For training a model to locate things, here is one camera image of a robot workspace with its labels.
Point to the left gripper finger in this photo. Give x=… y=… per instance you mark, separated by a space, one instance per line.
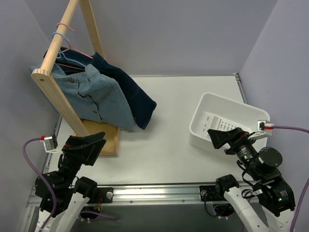
x=86 y=140
x=89 y=153

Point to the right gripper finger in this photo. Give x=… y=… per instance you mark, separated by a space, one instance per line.
x=218 y=143
x=218 y=134

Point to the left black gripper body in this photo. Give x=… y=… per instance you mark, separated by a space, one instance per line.
x=73 y=149

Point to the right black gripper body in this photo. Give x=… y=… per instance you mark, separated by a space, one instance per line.
x=234 y=141

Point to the light blue denim skirt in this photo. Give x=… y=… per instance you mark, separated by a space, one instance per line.
x=95 y=96

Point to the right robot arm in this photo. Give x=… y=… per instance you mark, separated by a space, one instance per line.
x=271 y=205

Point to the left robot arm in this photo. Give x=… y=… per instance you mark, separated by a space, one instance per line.
x=63 y=194

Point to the dark blue denim skirt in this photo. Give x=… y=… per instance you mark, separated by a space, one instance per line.
x=141 y=105

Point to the wooden clothes rack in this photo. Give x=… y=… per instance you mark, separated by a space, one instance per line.
x=43 y=78

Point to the white plastic basket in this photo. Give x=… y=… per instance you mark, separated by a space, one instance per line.
x=219 y=113

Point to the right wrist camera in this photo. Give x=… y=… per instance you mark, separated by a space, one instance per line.
x=264 y=130

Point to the aluminium mounting rail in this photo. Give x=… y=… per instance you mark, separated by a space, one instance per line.
x=131 y=195

